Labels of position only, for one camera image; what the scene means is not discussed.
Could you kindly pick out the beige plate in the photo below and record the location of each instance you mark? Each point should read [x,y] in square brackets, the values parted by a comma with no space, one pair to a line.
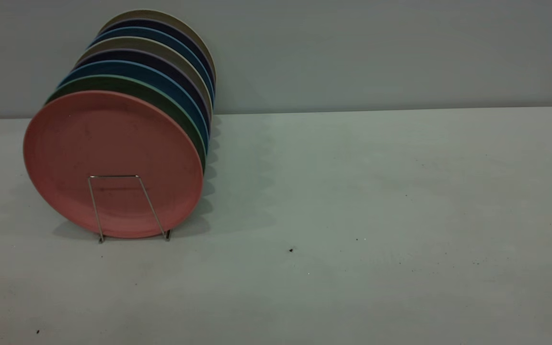
[146,43]
[151,13]

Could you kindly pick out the pink plate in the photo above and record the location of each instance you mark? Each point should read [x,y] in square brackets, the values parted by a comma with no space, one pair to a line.
[113,148]

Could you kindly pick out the dark purple plate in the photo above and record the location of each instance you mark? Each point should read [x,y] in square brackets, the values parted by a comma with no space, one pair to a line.
[162,25]
[147,57]

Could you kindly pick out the green plate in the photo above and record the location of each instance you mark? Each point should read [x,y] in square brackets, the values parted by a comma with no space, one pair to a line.
[161,99]

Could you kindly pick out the blue plate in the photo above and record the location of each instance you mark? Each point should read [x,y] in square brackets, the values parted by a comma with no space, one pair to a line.
[137,69]
[157,34]

